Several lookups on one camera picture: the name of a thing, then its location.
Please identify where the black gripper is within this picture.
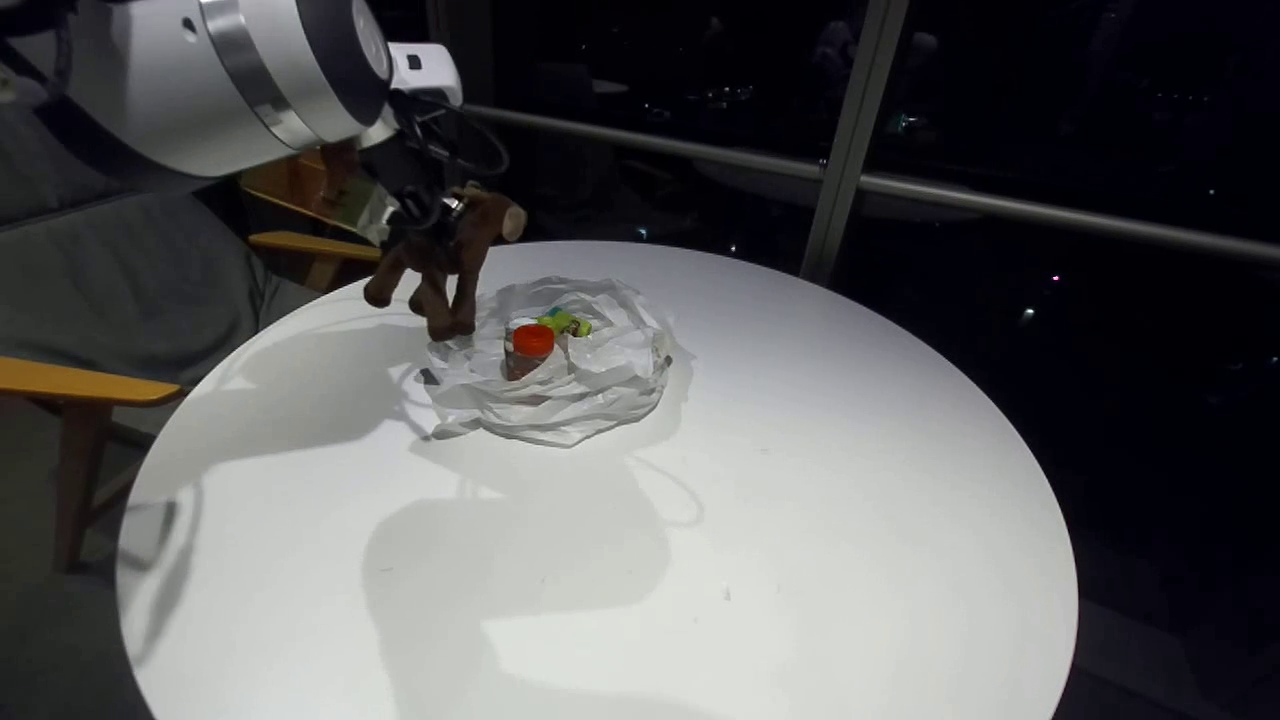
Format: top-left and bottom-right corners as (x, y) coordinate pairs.
(355, 130), (465, 232)

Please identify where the brown plush donkey toy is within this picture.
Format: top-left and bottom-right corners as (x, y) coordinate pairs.
(361, 184), (533, 343)

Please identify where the brown jar with red cap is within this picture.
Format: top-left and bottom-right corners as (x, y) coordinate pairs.
(499, 321), (559, 385)

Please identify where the small tub with green lid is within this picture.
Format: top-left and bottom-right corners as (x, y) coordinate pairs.
(536, 303), (598, 342)

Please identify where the grey armchair with wooden arms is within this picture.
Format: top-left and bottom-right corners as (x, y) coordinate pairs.
(0, 105), (386, 575)

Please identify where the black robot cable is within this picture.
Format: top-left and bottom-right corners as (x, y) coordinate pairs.
(424, 105), (517, 184)

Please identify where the wrist camera on wooden board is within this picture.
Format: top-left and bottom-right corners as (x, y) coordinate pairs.
(236, 154), (403, 243)

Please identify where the grey window frame post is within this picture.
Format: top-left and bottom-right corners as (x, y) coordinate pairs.
(795, 0), (910, 284)

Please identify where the grey horizontal window rail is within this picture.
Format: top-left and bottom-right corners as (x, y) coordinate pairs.
(465, 102), (1280, 266)

